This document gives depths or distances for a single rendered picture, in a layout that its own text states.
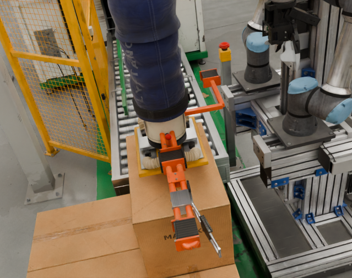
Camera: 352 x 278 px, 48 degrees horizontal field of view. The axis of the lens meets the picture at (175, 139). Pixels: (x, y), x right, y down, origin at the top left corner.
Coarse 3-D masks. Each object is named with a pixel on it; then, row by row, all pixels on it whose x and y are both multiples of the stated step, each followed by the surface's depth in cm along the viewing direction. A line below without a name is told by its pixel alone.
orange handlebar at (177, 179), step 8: (216, 88) 182; (216, 96) 177; (216, 104) 171; (224, 104) 172; (192, 112) 170; (200, 112) 171; (160, 136) 159; (176, 144) 154; (168, 168) 143; (168, 176) 139; (176, 176) 138; (184, 176) 138; (176, 184) 139; (184, 184) 135; (176, 208) 127; (176, 216) 124; (184, 248) 115; (192, 248) 115
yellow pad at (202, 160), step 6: (192, 120) 185; (186, 126) 177; (192, 126) 181; (198, 132) 177; (198, 138) 174; (186, 144) 171; (192, 144) 166; (198, 144) 170; (186, 150) 168; (204, 150) 167; (204, 156) 164; (186, 162) 162; (192, 162) 162; (198, 162) 161; (204, 162) 161; (186, 168) 162
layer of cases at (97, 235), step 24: (48, 216) 223; (72, 216) 220; (96, 216) 218; (120, 216) 215; (48, 240) 208; (72, 240) 206; (96, 240) 204; (120, 240) 202; (48, 264) 196; (72, 264) 194; (96, 264) 193; (120, 264) 191
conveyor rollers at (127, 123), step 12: (120, 84) 338; (120, 96) 317; (132, 96) 317; (192, 96) 304; (120, 108) 303; (132, 108) 302; (192, 108) 290; (120, 120) 296; (132, 120) 288; (120, 132) 280; (120, 144) 266
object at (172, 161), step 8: (160, 152) 149; (168, 152) 149; (176, 152) 148; (184, 152) 146; (160, 160) 144; (168, 160) 145; (176, 160) 143; (184, 160) 144; (176, 168) 145; (184, 168) 145
